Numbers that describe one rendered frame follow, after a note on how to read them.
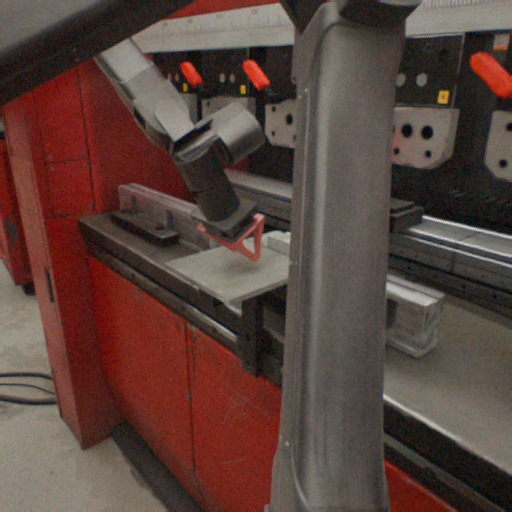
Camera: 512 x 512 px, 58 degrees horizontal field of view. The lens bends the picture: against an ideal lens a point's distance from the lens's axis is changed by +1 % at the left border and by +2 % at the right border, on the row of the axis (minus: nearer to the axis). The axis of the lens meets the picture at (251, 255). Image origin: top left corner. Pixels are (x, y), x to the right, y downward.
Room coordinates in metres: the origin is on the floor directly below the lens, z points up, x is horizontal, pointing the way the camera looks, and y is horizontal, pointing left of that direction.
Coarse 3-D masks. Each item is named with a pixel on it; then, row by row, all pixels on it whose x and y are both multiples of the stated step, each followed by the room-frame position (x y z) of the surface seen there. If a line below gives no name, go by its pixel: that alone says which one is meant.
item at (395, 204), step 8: (392, 200) 0.99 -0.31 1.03; (400, 200) 0.99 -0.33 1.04; (392, 208) 0.93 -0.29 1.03; (400, 208) 0.94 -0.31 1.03; (408, 208) 0.96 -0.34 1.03; (416, 208) 0.97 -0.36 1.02; (392, 216) 0.91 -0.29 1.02; (400, 216) 0.92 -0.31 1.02; (408, 216) 0.94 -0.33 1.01; (416, 216) 0.96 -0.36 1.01; (392, 224) 0.91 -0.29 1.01; (400, 224) 0.92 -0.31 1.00; (408, 224) 0.94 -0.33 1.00; (416, 224) 0.96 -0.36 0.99; (392, 232) 0.91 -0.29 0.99
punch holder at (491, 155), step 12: (504, 108) 0.56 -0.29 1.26; (492, 120) 0.57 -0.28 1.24; (504, 120) 0.56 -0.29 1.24; (492, 132) 0.57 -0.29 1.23; (504, 132) 0.56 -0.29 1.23; (492, 144) 0.57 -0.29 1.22; (504, 144) 0.56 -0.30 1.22; (492, 156) 0.56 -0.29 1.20; (504, 156) 0.55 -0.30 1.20; (492, 168) 0.56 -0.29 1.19; (504, 168) 0.55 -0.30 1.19; (504, 180) 0.55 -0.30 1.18
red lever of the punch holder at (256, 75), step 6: (246, 66) 0.86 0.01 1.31; (252, 66) 0.86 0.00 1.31; (246, 72) 0.86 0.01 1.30; (252, 72) 0.85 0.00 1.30; (258, 72) 0.85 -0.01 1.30; (252, 78) 0.85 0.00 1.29; (258, 78) 0.84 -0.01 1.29; (264, 78) 0.84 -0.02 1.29; (258, 84) 0.83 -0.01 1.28; (264, 84) 0.83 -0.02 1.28; (258, 90) 0.84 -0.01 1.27; (264, 90) 0.83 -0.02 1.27; (270, 90) 0.83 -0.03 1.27; (264, 96) 0.82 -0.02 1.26; (270, 96) 0.81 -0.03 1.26; (276, 96) 0.82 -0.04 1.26; (282, 96) 0.83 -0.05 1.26; (270, 102) 0.81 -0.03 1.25; (276, 102) 0.82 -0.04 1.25
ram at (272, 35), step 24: (216, 0) 0.99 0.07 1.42; (240, 0) 0.93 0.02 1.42; (264, 0) 0.89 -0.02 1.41; (504, 0) 0.58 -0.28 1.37; (288, 24) 0.84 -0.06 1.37; (408, 24) 0.67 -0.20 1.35; (432, 24) 0.65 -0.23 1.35; (456, 24) 0.62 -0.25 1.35; (480, 24) 0.60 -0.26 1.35; (504, 24) 0.58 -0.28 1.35; (144, 48) 1.21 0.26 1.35; (168, 48) 1.13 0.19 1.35; (192, 48) 1.06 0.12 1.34; (216, 48) 0.99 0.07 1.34
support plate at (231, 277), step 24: (264, 240) 0.83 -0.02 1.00; (168, 264) 0.71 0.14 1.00; (192, 264) 0.71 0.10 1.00; (216, 264) 0.71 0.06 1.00; (240, 264) 0.71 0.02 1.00; (264, 264) 0.71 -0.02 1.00; (288, 264) 0.71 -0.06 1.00; (216, 288) 0.62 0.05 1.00; (240, 288) 0.62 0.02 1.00; (264, 288) 0.62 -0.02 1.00
